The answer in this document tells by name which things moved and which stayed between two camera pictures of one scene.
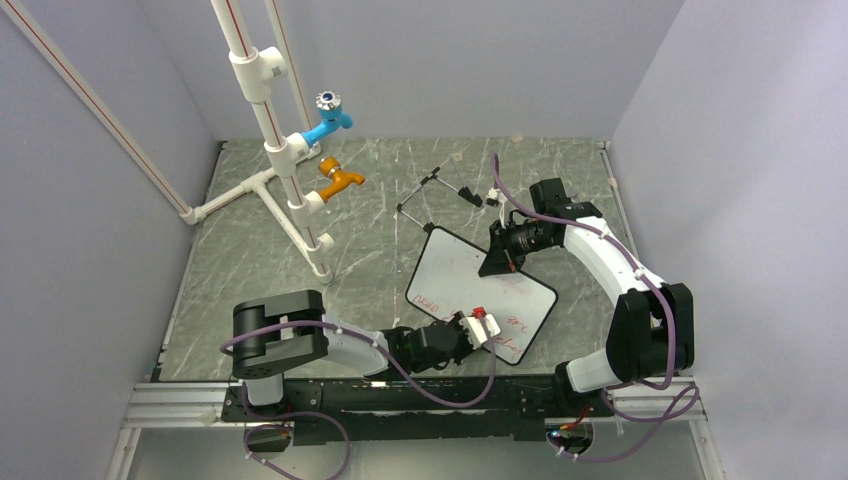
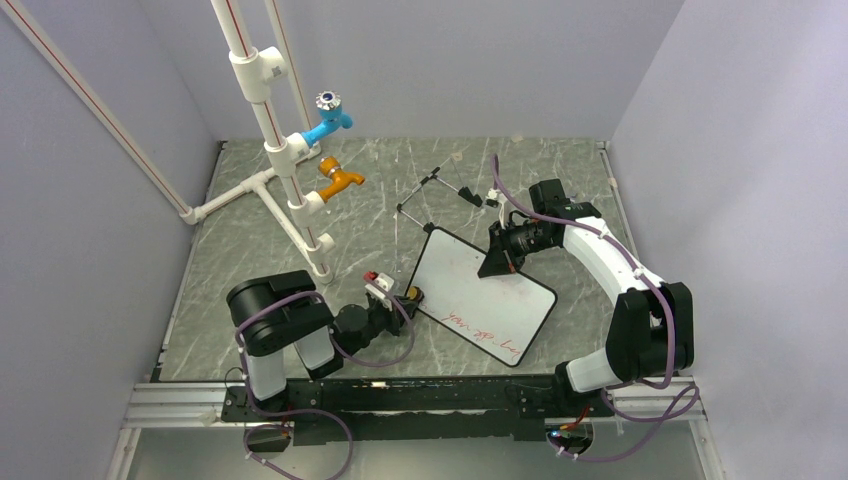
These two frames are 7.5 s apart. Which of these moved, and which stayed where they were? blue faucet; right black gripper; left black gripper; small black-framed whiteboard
Moved: left black gripper
Stayed: right black gripper; small black-framed whiteboard; blue faucet
